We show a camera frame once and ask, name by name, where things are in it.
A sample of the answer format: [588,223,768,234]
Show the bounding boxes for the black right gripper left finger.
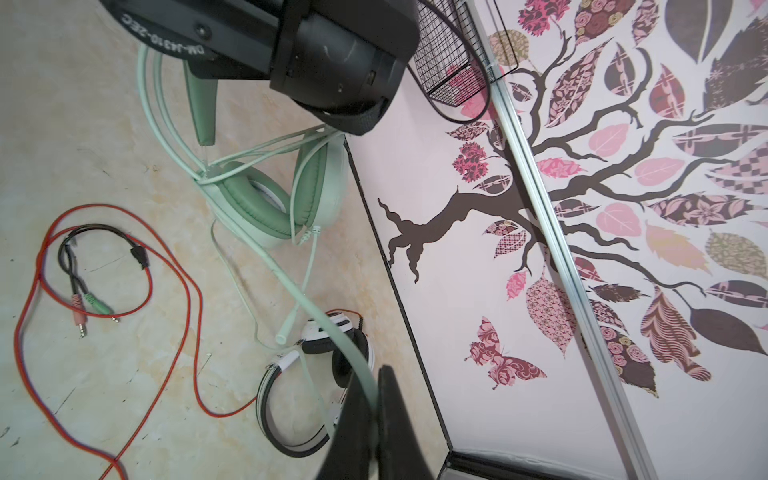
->
[316,377,374,480]

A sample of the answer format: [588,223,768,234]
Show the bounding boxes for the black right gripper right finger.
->
[377,365,434,480]

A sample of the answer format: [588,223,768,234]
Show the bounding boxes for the mint green headphone cable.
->
[197,125,380,433]

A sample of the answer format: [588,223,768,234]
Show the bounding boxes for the mint green headphones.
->
[136,44,352,346]

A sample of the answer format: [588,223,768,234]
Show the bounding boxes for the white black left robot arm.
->
[102,1,419,136]

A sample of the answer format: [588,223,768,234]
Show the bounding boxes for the white black headphones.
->
[255,320,354,458]

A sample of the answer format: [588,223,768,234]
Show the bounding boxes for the aluminium rail back wall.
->
[468,1,659,479]

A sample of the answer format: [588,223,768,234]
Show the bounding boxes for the red headphone cable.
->
[13,203,364,480]

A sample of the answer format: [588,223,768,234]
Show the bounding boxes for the black wire basket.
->
[410,1,529,107]

